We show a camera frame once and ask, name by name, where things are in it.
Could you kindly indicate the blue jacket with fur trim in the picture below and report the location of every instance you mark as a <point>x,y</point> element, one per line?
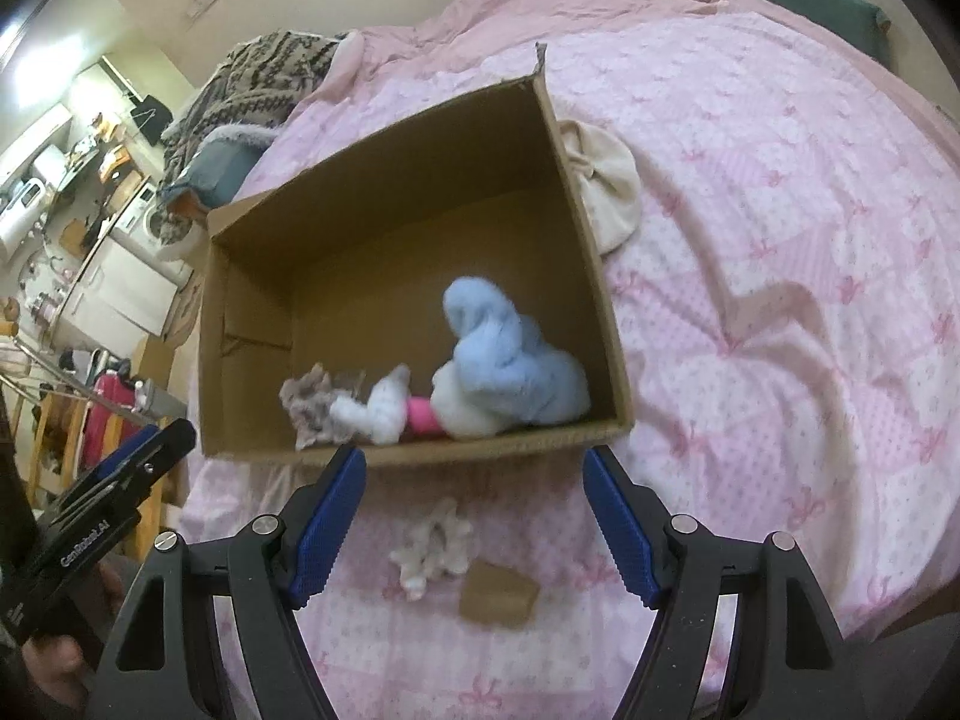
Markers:
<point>225,161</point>

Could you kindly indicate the brown cardboard box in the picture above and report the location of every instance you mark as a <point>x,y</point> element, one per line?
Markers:
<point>375,262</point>

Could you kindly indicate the black hanging garment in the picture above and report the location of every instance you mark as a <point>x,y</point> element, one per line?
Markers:
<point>152,118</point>

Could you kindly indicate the white washing machine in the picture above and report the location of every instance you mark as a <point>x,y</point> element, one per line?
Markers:
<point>150,225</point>

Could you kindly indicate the patterned knit blanket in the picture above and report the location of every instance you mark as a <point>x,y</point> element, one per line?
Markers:
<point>255,82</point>

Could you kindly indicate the blue plush toy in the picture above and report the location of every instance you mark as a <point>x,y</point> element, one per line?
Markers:
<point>510,360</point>

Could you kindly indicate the white kitchen cabinet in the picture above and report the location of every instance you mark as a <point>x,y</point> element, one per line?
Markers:
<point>112,292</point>

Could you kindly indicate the brown cardboard piece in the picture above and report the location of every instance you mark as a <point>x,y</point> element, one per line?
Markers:
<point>499,600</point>

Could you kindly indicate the beige knit hat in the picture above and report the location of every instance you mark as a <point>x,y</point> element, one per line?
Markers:
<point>607,180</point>

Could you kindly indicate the beige knotted plush toy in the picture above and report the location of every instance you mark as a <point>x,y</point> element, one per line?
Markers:
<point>307,401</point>

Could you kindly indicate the pink patterned bed quilt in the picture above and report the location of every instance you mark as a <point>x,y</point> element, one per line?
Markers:
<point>750,240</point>

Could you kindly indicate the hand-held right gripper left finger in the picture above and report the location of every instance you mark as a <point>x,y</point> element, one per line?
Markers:
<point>330,532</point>

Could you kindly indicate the wooden rack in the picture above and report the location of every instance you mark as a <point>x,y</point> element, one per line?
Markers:
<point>56,435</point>

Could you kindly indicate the clear plastic packet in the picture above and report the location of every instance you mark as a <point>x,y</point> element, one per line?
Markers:
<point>349,382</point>

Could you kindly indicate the pink toy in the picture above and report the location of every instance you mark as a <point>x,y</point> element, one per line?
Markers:
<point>421,416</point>

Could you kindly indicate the person's left hand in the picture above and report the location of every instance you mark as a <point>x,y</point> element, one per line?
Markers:
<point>52,675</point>

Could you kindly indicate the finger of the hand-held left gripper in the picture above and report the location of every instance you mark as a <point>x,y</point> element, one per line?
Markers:
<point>124,454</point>
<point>161,454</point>

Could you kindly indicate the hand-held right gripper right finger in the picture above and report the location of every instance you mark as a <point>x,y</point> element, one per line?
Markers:
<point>622,532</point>

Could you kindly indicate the white microwave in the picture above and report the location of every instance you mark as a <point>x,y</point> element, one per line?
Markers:
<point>22,202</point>

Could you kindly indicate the pink suitcase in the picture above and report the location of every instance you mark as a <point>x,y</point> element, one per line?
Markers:
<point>112,412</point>

